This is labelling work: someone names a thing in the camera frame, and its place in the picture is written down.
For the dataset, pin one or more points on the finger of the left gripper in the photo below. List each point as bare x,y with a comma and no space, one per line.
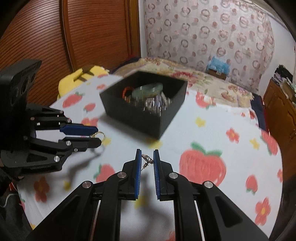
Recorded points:
81,144
78,130

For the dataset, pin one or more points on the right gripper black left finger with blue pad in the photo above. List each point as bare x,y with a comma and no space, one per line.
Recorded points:
92,211

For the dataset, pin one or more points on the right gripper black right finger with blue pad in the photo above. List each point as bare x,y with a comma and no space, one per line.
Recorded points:
202,211

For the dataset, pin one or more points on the small silver earring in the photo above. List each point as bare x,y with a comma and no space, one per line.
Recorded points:
147,161

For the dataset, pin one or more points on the black jewelry box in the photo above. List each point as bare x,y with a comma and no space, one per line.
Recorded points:
151,116

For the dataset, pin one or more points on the green jade bangle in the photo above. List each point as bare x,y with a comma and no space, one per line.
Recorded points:
147,91

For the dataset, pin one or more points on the yellow plush toy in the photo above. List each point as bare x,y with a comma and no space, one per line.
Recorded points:
79,77

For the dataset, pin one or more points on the strawberry flower print cloth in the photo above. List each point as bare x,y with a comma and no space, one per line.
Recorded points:
204,141

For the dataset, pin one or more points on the brown louvered wardrobe door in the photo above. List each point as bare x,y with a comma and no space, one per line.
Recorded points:
66,36

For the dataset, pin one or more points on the wooden side cabinet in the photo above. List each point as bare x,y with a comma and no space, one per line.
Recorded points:
281,120

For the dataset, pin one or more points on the floral bed quilt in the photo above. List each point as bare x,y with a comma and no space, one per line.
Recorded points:
214,90

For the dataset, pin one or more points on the blue bag on box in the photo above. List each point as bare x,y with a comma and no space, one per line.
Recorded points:
218,68

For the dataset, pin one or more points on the circle pattern curtain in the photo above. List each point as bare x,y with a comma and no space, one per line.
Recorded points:
193,33

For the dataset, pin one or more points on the clutter pile on cabinet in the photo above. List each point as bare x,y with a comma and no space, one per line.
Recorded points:
284,79

